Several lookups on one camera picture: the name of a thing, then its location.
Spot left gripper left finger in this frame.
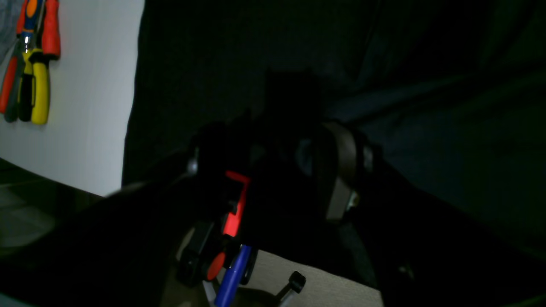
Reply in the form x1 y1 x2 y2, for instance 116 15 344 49
196 122 251 238

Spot dark navy t-shirt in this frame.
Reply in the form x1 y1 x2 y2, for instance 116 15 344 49
122 0 546 256

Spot red clamp left rear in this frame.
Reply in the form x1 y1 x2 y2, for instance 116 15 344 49
176 170 258 307

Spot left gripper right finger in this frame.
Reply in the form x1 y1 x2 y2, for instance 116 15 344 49
316 121 376 222

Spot pliers with coloured handles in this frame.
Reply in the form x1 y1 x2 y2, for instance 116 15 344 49
0 0 61 125

